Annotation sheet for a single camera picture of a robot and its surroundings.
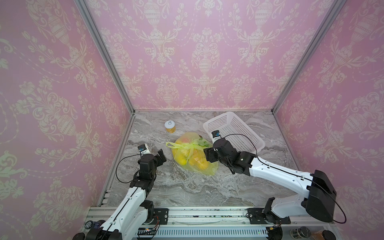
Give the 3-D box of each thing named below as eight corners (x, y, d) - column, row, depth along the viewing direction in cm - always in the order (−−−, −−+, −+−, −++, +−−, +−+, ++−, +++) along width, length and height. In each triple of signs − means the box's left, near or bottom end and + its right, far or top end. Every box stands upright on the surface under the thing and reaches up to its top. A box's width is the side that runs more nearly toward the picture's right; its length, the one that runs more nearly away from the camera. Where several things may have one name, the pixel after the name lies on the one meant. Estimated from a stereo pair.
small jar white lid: (165, 130, 110) (163, 126, 106) (166, 124, 114) (165, 120, 110) (174, 130, 110) (173, 126, 106) (175, 124, 114) (174, 120, 110)
